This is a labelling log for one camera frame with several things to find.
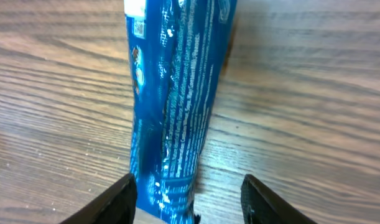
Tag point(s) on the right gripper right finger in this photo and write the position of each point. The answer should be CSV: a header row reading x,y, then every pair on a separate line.
x,y
261,205

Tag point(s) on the blue snack bar wrapper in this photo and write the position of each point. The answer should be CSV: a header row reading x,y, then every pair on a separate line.
x,y
176,52

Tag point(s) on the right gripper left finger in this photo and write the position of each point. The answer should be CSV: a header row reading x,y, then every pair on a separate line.
x,y
116,205

